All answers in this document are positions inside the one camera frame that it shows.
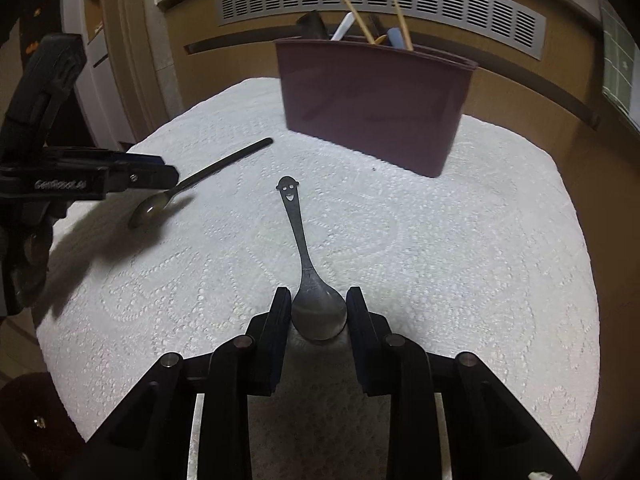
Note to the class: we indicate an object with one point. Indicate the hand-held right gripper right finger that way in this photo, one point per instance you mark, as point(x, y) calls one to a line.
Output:
point(357, 345)

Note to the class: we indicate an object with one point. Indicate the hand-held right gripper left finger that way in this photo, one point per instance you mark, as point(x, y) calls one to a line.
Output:
point(280, 345)

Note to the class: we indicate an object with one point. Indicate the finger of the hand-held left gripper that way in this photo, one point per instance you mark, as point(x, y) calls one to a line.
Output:
point(150, 177)
point(135, 158)

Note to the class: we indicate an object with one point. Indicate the smiley-face metal spoon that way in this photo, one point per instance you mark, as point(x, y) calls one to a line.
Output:
point(317, 310)

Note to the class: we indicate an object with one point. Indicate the purple plastic container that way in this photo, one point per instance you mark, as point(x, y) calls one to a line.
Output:
point(370, 105)

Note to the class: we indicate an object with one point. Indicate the wooden chopstick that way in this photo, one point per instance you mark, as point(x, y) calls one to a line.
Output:
point(402, 22)
point(357, 17)

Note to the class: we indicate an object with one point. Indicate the blue plastic spoon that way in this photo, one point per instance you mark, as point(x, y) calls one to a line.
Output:
point(397, 38)

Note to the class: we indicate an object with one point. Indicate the white lace tablecloth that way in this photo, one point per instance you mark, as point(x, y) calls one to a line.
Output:
point(450, 260)

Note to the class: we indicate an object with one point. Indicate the wooden cabinet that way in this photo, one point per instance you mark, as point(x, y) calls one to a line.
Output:
point(500, 85)

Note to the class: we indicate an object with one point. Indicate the grey vent grille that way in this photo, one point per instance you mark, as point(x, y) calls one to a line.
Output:
point(450, 0)

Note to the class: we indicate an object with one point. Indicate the green checked cloth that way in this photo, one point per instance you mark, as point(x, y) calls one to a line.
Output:
point(620, 60)

